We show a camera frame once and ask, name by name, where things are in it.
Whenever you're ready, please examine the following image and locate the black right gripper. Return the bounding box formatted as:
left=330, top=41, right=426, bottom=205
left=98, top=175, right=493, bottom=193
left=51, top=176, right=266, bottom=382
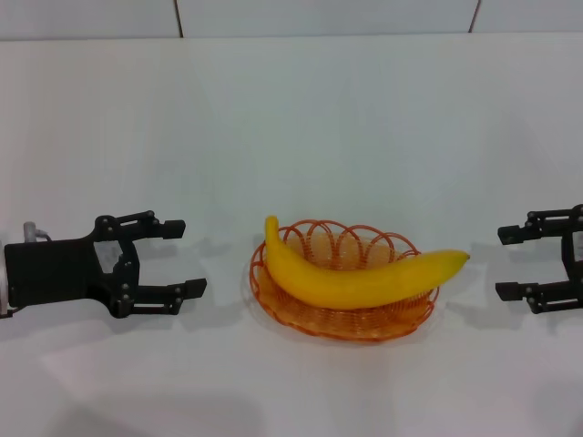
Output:
left=494, top=205, right=583, bottom=316

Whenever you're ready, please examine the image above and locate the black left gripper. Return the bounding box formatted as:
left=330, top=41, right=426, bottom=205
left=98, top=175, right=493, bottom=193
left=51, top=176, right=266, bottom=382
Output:
left=4, top=209, right=209, bottom=319

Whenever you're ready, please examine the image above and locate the yellow banana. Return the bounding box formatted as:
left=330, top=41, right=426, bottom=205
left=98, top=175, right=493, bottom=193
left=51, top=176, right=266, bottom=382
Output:
left=264, top=215, right=472, bottom=311

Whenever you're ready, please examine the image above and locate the orange wire basket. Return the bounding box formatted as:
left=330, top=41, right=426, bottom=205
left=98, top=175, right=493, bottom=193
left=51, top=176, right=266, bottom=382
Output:
left=249, top=219, right=441, bottom=344

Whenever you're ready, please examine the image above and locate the white tablecloth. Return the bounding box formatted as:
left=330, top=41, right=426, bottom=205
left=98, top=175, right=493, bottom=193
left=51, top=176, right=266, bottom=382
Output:
left=0, top=32, right=583, bottom=437

